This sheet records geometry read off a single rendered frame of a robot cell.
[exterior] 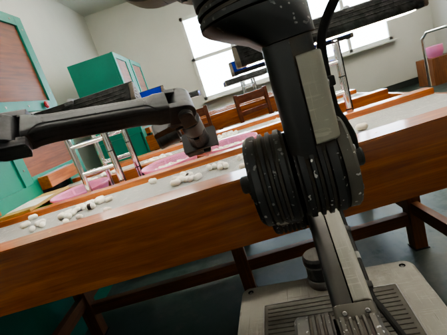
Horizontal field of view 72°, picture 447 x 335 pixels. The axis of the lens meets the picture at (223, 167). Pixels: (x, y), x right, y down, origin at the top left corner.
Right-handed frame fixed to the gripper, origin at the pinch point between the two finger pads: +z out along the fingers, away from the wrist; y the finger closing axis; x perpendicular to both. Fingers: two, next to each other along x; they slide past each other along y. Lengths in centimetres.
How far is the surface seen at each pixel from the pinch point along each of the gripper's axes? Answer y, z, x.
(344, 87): -56, 20, -21
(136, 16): 103, 270, -472
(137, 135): 105, 211, -174
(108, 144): 40, 15, -26
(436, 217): -78, 53, 30
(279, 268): -11, 94, 28
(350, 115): -53, 22, -10
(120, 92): 22.3, -8.6, -27.5
